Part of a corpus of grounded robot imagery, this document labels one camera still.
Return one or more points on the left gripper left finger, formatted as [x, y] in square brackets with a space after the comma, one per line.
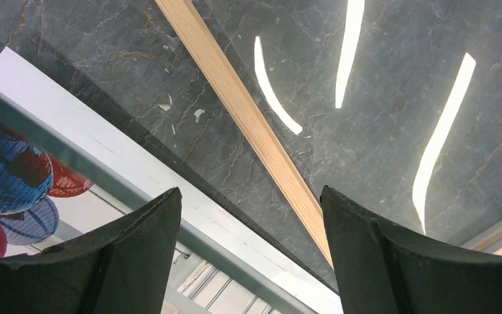
[120, 267]

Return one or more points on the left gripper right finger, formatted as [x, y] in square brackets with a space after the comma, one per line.
[384, 267]

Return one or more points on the wooden picture frame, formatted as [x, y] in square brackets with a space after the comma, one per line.
[242, 112]

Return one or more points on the printed photo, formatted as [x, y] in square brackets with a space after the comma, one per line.
[65, 171]

